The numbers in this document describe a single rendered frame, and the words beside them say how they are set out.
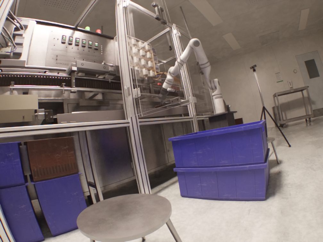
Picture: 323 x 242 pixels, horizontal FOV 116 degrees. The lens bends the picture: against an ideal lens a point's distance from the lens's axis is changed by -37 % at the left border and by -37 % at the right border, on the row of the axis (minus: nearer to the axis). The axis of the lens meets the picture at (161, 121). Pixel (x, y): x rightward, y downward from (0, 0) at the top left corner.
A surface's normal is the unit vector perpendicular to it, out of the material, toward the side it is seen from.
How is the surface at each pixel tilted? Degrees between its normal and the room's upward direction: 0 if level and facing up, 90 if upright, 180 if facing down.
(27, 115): 90
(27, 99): 79
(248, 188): 90
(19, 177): 90
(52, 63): 90
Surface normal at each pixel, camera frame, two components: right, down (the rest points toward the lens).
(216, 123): -0.72, 0.07
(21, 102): 0.70, -0.36
